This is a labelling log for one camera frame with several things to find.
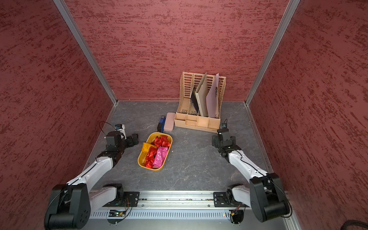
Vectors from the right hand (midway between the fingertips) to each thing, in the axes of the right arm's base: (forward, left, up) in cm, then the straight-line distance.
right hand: (222, 139), depth 90 cm
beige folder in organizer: (+24, +12, +17) cm, 32 cm away
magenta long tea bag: (-11, +39, +1) cm, 40 cm away
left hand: (+1, +58, +2) cm, 59 cm away
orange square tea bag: (-5, +48, +2) cm, 48 cm away
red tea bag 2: (-12, +45, +1) cm, 46 cm away
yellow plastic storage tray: (+2, +34, -1) cm, 34 cm away
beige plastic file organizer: (+19, +23, +2) cm, 29 cm away
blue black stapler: (+15, +42, -3) cm, 45 cm away
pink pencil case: (+18, +36, -3) cm, 40 cm away
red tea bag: (0, +39, +1) cm, 39 cm away
